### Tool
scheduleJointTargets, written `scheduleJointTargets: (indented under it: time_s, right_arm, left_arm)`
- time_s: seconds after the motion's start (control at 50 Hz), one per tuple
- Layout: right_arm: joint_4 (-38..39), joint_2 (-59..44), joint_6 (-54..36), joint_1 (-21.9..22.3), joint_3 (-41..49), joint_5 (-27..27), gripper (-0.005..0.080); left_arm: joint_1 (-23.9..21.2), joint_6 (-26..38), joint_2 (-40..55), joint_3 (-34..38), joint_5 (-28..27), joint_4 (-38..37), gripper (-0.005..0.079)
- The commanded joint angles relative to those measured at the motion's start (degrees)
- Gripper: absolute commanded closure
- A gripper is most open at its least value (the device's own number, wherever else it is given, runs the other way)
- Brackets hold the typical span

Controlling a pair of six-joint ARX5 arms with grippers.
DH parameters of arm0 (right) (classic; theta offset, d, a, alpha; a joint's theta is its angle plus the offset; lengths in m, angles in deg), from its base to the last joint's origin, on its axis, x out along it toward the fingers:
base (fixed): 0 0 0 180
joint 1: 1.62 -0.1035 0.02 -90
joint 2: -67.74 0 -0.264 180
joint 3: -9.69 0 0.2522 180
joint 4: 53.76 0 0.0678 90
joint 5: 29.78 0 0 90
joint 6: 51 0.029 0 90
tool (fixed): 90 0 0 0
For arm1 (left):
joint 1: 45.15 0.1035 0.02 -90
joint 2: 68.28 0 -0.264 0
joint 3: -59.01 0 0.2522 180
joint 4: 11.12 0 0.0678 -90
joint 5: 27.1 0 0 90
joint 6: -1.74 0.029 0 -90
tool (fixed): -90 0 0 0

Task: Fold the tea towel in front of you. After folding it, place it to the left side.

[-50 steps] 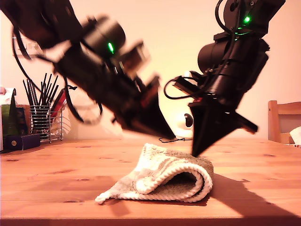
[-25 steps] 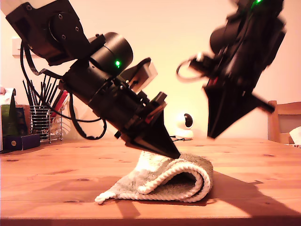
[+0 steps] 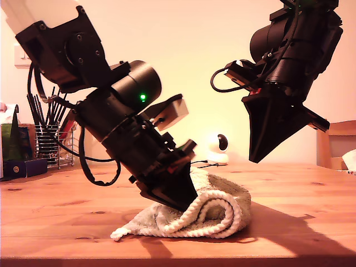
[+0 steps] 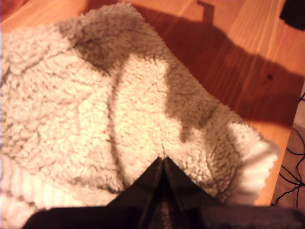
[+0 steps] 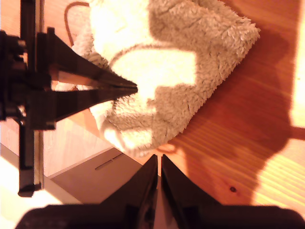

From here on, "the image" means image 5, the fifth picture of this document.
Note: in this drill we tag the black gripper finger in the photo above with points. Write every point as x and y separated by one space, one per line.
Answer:
181 190
62 105
71 64
140 190

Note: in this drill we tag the cream fluffy tea towel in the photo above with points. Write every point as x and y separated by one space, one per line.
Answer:
166 71

